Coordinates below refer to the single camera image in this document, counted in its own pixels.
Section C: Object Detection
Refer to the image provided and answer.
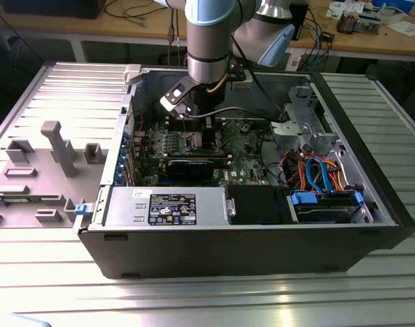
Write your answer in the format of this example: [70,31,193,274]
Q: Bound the metal locking lever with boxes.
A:
[181,115,191,151]

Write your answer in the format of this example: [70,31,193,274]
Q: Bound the blue flat wire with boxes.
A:
[315,156,335,195]
[305,157,322,192]

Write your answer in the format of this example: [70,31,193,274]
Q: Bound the hard disk blue carrier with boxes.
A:
[288,190,365,225]

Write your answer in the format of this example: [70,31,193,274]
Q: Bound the white papers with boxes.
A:
[387,20,415,37]

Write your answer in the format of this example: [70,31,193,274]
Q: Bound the black camera cable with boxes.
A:
[183,32,292,124]

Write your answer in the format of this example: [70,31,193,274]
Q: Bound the grey device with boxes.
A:
[356,13,382,35]

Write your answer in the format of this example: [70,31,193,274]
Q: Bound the black plastic shroud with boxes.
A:
[227,185,292,225]

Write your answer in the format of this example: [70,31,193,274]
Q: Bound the red wire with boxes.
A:
[280,152,299,185]

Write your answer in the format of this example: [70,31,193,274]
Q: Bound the metal heat sink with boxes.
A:
[336,10,357,35]

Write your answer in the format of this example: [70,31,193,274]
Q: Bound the white label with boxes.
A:
[284,50,304,71]

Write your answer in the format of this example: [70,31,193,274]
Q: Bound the green motherboard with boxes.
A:
[125,115,288,188]

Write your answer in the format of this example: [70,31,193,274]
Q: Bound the black box on desk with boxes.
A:
[290,0,310,42]

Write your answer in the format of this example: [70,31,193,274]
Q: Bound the orange wire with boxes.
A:
[321,158,345,191]
[296,154,309,187]

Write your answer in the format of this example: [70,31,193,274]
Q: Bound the black bracket wrist camera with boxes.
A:
[227,61,253,92]

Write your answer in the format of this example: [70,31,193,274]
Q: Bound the silver power supply unit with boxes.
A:
[104,186,229,228]

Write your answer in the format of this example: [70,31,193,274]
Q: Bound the black PC case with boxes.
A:
[72,62,415,281]

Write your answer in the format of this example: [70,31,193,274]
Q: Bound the black graphics card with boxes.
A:
[165,157,215,182]

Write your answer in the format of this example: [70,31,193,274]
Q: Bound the black monitor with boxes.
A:
[0,0,101,20]

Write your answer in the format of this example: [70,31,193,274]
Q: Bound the wooden desk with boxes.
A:
[0,0,415,64]

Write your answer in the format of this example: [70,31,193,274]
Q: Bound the grey parts rack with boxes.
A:
[0,119,110,230]

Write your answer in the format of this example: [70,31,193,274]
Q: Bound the white case latch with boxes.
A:
[123,63,144,87]

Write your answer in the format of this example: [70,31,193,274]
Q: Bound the blue box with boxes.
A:
[372,0,415,11]

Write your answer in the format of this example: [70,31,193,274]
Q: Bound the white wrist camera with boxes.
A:
[159,76,195,119]

